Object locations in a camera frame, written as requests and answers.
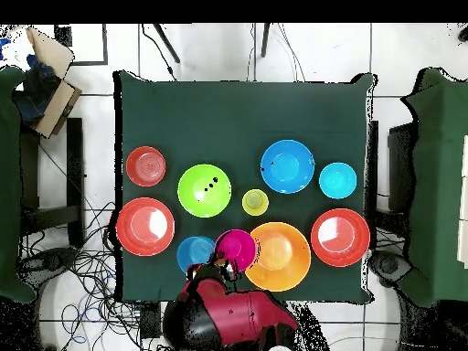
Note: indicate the black pedestal foot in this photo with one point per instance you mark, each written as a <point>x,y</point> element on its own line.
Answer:
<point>47,259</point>
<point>387,265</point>

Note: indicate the yellow plastic cup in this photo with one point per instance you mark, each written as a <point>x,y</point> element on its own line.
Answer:
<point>255,202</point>

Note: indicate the small magenta plastic bowl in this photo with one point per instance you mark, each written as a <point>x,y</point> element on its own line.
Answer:
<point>237,246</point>

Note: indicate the black stool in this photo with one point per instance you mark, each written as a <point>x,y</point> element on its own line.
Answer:
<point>75,164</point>

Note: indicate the dark blue cloth bag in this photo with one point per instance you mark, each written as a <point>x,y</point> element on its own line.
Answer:
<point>36,91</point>

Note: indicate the large blue plastic bowl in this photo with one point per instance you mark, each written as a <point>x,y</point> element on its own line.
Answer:
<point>287,166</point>

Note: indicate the dark green tablecloth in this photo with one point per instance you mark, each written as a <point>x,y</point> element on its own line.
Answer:
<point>219,117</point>

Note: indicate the green plastic bowl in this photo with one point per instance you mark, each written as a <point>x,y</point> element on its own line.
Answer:
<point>199,199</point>

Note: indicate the black tripod leg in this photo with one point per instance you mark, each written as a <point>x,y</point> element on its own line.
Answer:
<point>265,40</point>
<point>166,43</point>

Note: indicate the small cyan plastic bowl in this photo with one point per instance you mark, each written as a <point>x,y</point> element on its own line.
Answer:
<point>338,180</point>

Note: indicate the black floor frame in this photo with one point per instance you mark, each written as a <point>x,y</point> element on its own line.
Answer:
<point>105,47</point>

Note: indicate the white box stack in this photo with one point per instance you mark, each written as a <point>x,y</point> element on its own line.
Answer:
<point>464,204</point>

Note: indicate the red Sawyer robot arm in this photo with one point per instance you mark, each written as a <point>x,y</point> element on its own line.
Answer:
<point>237,310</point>

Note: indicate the large red plastic bowl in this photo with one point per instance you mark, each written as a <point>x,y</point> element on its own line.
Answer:
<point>340,237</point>
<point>145,226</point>

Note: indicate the small orange-red plastic bowl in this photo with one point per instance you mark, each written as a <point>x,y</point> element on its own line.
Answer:
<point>146,166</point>

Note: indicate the small blue plastic bowl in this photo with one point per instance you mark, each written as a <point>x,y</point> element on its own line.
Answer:
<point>193,252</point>

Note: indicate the large orange plastic bowl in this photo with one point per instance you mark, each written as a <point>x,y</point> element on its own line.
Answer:
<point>281,256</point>

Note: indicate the green cloth covered side table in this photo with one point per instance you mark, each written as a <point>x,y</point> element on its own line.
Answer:
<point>438,182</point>
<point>9,182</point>

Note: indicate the cardboard box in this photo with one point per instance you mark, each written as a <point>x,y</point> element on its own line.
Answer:
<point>55,106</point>

